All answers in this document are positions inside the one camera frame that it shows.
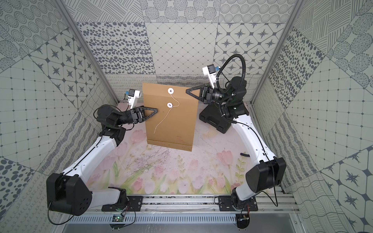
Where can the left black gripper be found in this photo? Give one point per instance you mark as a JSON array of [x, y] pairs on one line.
[[138, 115]]

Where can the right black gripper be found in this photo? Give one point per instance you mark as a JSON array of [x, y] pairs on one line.
[[206, 94]]

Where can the brown kraft file bag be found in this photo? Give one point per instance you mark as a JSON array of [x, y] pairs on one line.
[[174, 124]]

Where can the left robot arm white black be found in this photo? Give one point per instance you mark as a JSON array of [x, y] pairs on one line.
[[67, 191]]

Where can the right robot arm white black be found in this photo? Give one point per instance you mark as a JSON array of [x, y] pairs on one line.
[[229, 110]]

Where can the black plastic tool case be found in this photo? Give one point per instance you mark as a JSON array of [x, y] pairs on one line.
[[212, 116]]

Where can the pink floral table mat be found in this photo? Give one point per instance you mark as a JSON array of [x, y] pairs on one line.
[[214, 166]]

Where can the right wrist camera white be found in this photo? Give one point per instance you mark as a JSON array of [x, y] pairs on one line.
[[211, 71]]

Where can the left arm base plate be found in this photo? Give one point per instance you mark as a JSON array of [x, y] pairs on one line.
[[134, 203]]

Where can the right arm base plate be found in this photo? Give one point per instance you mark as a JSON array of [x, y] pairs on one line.
[[229, 203]]

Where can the aluminium mounting rail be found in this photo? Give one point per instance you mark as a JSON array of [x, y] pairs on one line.
[[267, 203]]

